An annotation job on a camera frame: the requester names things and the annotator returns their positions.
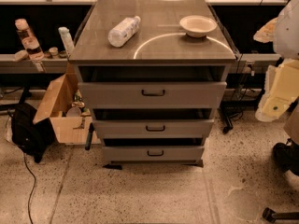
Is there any white cup in box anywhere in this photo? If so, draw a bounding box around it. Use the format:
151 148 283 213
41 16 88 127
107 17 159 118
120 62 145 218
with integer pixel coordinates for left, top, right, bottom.
66 107 81 117

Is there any clear plastic bottle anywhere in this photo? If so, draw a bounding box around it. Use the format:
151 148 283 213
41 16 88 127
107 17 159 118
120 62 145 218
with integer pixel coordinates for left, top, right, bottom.
107 16 141 48

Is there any black floor cable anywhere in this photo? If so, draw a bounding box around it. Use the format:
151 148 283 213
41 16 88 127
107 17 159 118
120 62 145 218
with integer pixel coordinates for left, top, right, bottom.
22 152 37 224

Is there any black chair caster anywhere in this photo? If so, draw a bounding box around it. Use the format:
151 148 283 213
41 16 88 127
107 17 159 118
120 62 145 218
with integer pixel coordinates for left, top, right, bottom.
262 207 299 223

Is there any black backpack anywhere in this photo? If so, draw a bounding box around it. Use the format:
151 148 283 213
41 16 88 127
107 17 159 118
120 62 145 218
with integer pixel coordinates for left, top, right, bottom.
8 103 55 163

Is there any grey bottom drawer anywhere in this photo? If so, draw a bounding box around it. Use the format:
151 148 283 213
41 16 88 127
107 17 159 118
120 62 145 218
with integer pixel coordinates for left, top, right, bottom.
103 146 204 164

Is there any white paper bowl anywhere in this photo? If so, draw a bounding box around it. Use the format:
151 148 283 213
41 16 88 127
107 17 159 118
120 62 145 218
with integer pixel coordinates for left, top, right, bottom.
179 15 217 38

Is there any grey middle drawer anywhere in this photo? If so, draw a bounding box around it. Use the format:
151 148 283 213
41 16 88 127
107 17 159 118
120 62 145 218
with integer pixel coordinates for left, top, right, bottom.
93 119 214 139

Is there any grey metal shelf rail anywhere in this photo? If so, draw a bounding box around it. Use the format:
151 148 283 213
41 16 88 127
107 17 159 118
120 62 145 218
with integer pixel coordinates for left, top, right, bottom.
0 54 67 74

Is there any grey three-drawer cabinet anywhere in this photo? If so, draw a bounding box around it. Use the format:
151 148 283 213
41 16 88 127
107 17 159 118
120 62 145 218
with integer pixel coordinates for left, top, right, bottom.
68 0 236 169

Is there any grey drawer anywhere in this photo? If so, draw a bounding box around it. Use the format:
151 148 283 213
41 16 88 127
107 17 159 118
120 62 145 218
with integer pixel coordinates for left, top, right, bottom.
78 82 226 109
93 119 214 139
103 146 204 164

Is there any tall bottle with label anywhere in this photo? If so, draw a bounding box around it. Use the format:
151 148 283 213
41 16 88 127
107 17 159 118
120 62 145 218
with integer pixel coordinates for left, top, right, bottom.
15 19 44 61

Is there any grey top drawer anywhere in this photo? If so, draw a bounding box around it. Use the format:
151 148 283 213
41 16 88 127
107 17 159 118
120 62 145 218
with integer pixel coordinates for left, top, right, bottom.
78 82 226 109

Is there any white green spray can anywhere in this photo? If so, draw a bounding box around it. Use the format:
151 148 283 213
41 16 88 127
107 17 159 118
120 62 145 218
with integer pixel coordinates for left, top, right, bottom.
58 27 75 57

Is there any small round container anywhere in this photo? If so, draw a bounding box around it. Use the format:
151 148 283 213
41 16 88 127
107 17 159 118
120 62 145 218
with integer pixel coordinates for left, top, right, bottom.
49 47 59 58

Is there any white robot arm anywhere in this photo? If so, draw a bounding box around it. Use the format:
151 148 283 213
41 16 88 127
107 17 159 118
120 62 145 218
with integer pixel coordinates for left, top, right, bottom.
253 0 299 122

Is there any open cardboard box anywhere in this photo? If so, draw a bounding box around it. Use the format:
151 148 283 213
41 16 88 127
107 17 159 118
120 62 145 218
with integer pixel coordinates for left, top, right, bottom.
33 63 92 145

